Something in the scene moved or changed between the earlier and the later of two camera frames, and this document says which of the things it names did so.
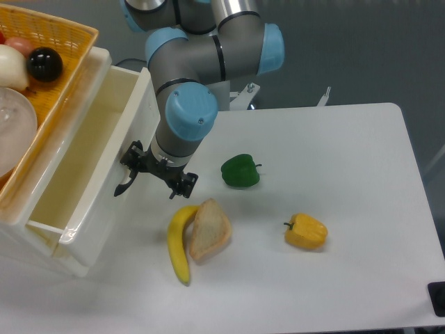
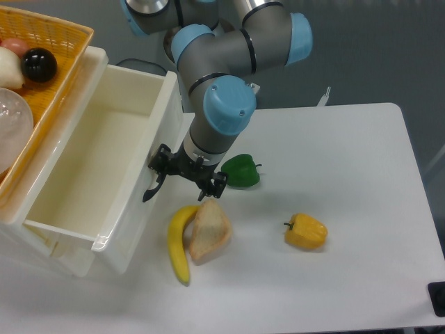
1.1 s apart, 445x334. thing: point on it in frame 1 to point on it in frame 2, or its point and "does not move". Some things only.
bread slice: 211,231 does not move
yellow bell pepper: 306,232 does not move
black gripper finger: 135,158 to 163,163
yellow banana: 176,224 does not move
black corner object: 437,294 does not move
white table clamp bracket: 325,98 does not move
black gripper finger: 185,186 to 215,186
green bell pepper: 240,170 does not move
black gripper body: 170,172 to 195,170
